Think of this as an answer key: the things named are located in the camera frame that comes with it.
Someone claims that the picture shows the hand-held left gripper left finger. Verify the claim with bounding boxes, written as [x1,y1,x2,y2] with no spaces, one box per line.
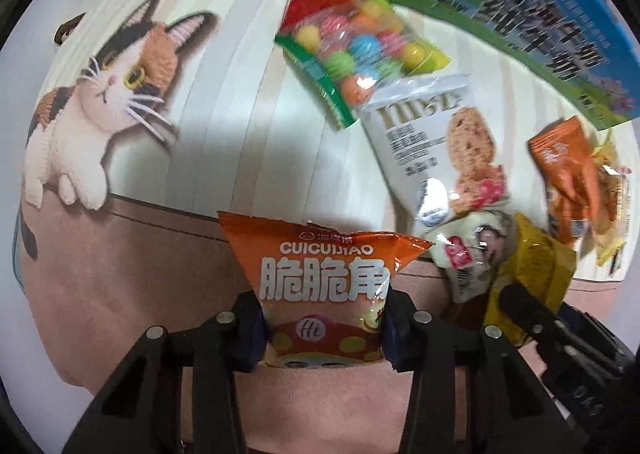
[60,290,271,454]

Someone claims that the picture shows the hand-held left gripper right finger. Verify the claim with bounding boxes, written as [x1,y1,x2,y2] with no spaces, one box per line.
[382,287,588,454]

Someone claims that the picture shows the plain orange snack packet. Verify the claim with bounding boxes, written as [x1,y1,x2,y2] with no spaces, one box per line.
[527,115,603,250]

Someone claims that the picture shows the pale yellow biscuit packet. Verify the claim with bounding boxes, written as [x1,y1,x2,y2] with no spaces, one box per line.
[590,129,633,277]

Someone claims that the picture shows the mustard yellow snack packet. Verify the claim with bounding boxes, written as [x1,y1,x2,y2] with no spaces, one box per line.
[482,213,578,347]

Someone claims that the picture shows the small white snack packet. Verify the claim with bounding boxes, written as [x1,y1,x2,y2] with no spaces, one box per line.
[422,209,516,304]

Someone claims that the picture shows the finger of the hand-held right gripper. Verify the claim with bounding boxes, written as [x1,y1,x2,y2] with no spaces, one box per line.
[500,284,587,371]

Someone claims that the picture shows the printed cat blanket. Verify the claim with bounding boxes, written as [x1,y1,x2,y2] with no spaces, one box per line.
[7,0,635,454]

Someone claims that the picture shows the colourful candy ball bag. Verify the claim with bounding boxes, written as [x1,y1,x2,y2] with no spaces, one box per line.
[274,0,452,130]

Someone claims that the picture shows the white oat cookie packet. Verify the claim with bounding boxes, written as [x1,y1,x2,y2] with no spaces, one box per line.
[361,73,510,227]

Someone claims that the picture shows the orange mushroom print snack packet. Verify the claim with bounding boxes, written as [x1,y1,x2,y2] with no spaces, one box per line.
[217,211,435,369]

